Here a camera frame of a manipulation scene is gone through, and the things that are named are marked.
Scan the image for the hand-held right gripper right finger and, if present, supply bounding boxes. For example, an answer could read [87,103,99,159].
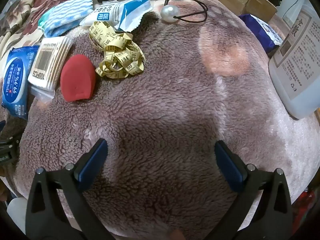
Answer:
[214,140,293,240]

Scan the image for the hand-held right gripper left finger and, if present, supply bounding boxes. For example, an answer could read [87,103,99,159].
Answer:
[25,138,110,240]

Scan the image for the blue wet wipes packet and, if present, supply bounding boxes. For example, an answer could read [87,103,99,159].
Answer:
[1,45,40,120]

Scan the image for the cotton swab packet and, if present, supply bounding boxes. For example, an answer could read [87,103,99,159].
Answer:
[27,35,73,99]

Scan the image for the red makeup sponge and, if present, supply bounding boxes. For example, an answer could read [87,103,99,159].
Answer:
[60,54,97,103]

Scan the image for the blue white striped cloth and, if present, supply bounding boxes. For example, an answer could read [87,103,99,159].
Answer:
[44,0,93,38]

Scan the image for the white blue medical packet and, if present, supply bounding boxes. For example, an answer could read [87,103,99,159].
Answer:
[79,0,153,32]

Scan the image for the teal face mask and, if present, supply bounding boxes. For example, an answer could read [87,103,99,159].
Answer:
[37,11,54,30]

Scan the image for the white plastic jug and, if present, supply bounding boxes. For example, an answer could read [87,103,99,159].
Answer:
[269,0,320,120]

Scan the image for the pearl hair tie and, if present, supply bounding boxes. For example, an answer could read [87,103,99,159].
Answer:
[160,0,208,23]

